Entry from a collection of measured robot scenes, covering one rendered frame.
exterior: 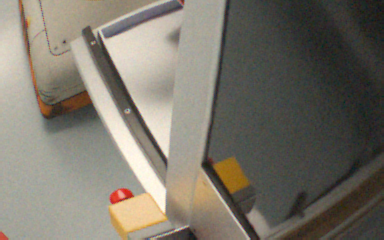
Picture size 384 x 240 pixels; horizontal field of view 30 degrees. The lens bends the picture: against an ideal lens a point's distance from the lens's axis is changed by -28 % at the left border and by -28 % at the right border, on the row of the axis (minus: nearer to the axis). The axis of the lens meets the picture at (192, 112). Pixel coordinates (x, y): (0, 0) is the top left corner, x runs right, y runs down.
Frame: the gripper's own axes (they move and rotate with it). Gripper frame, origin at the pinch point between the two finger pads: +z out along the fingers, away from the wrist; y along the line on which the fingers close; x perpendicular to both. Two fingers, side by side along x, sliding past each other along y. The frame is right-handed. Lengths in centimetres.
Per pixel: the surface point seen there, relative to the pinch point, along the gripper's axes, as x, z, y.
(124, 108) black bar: -20.0, 2.4, 5.2
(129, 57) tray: -12.4, 4.3, -2.5
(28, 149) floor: -19, 92, -48
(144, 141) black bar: -21.5, 2.4, 11.4
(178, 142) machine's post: -30.1, -26.7, 26.2
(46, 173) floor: -18, 92, -38
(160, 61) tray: -9.3, 4.3, 1.7
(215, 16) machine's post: -31, -55, 30
